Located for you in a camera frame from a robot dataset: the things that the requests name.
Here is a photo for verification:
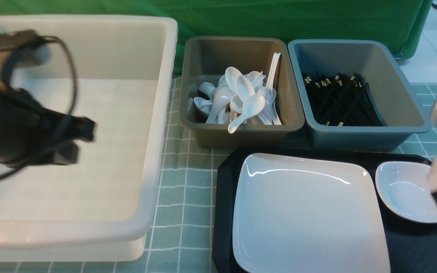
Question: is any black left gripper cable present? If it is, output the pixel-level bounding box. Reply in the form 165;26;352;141
0;35;79;187

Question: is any pile of black chopsticks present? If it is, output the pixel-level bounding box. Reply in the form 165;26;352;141
302;73;386;127

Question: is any small white bowl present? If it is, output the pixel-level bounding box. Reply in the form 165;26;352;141
375;161;437;224

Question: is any pile of white spoons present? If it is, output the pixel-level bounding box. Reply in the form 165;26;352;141
187;52;283;134

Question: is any green backdrop cloth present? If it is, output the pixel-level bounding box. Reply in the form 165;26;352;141
0;0;432;75

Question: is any large white square plate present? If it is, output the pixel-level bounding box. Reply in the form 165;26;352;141
232;153;391;273

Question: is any blue-grey plastic bin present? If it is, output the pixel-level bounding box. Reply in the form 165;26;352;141
288;39;430;151

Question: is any large white plastic tub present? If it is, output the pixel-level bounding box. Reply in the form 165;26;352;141
0;14;178;262

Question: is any brown plastic bin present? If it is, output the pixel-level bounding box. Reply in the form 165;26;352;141
179;36;305;149

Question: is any black serving tray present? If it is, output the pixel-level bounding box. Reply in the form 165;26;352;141
211;147;437;273

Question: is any green checkered tablecloth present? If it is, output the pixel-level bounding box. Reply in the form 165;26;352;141
0;76;437;273

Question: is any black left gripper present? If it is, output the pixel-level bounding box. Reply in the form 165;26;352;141
0;88;96;169

